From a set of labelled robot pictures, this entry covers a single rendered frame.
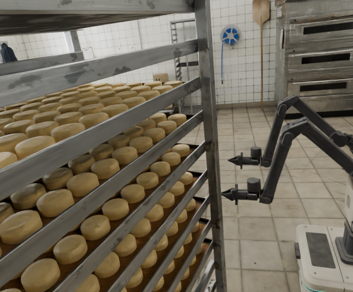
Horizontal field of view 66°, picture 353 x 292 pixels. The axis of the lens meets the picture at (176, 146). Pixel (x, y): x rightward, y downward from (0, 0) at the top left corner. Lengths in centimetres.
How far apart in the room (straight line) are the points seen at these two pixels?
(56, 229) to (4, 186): 9
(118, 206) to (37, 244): 21
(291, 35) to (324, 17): 51
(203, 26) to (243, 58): 515
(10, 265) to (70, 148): 15
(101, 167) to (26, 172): 18
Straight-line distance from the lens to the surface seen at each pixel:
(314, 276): 189
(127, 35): 615
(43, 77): 36
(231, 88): 592
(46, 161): 36
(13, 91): 34
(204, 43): 70
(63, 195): 45
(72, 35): 97
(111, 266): 57
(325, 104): 522
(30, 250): 38
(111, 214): 54
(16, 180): 35
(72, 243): 50
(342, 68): 508
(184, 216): 79
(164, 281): 78
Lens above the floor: 163
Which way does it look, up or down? 23 degrees down
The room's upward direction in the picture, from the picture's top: 7 degrees counter-clockwise
